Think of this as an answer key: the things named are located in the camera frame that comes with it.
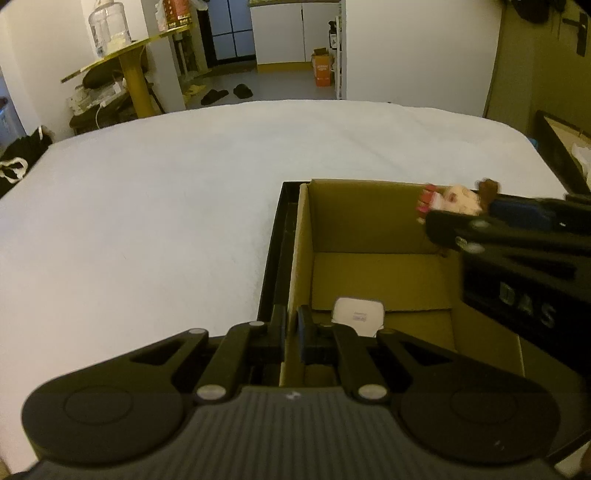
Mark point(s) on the orange box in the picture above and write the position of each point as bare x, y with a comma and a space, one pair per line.
323, 69

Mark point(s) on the black spray bottle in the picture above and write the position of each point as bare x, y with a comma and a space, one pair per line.
332, 36

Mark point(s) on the blue panel door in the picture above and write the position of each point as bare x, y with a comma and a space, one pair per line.
233, 27

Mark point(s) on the black bag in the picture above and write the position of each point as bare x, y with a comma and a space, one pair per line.
23, 152

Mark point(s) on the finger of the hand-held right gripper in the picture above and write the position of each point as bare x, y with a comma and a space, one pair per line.
521, 212
498, 240

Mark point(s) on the white cabinet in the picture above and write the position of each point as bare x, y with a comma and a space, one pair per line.
295, 32

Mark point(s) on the round table with yellow leg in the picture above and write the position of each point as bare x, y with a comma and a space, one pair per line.
134, 69

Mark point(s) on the brown cardboard box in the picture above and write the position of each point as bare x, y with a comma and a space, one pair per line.
392, 277

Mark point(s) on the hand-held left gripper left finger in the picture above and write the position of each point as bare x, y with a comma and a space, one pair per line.
249, 344

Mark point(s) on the green door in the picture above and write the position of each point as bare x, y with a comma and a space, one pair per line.
521, 55

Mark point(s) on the black hanging clothes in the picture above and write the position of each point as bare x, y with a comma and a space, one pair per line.
535, 9

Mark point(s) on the clear water jug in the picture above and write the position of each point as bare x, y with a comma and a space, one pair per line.
108, 27

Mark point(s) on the white charger adapter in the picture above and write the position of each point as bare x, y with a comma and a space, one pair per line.
358, 317

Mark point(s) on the black slipper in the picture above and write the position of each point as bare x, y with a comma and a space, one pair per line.
243, 90
214, 96

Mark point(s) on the black flat box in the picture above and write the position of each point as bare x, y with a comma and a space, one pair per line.
556, 147

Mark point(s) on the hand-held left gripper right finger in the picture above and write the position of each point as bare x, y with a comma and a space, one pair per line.
318, 344

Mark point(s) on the yellow slipper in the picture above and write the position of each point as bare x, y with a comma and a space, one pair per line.
194, 89

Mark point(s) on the brown hair doll figure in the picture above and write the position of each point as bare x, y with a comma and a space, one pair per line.
457, 198

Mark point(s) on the white plastic bag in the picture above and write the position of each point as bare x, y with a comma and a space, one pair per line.
582, 152

